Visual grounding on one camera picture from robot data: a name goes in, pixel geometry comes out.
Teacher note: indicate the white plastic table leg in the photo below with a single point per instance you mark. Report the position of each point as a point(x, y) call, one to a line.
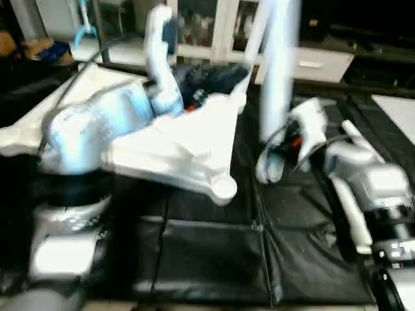
point(258, 32)
point(353, 214)
point(353, 133)
point(280, 78)

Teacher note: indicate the white plastic table top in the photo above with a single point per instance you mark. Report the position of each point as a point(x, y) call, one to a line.
point(188, 142)

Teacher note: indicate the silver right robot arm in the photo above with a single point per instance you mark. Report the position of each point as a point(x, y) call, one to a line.
point(376, 188)

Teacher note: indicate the white glass door cabinet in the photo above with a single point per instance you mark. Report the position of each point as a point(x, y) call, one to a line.
point(207, 29)

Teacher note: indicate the white drawer unit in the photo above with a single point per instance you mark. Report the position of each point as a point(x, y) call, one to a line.
point(324, 65)

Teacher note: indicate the white flat board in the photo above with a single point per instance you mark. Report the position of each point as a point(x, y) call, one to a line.
point(397, 116)

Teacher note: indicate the light blue plastic object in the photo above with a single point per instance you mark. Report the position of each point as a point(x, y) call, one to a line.
point(85, 26)

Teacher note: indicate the black work mat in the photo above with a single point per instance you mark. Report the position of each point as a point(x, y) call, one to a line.
point(207, 259)

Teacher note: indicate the brown cardboard box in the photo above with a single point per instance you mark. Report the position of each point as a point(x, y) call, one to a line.
point(45, 50)

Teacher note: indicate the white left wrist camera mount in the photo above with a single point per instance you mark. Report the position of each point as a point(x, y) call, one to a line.
point(162, 58)

